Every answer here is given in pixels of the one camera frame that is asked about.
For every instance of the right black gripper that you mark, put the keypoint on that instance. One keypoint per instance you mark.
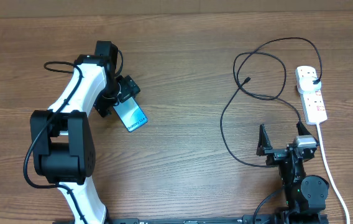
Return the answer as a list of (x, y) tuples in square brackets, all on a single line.
[(263, 147)]

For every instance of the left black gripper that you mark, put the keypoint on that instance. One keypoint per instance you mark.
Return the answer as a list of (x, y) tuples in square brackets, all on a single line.
[(129, 88)]

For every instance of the Samsung Galaxy smartphone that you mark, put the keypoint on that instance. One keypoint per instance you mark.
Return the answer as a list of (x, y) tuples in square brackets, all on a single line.
[(131, 114)]

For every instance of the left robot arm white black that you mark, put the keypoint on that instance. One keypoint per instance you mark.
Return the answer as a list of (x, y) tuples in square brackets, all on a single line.
[(62, 154)]

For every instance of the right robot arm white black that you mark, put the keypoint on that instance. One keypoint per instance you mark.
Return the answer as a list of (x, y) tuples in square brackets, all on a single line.
[(305, 194)]

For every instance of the white charger plug adapter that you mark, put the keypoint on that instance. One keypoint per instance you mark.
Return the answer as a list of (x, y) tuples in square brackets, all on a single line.
[(308, 84)]

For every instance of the white power strip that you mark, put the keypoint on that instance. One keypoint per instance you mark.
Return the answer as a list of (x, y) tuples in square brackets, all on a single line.
[(312, 103)]

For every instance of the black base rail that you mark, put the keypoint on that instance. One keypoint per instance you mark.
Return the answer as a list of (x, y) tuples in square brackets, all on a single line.
[(245, 219)]

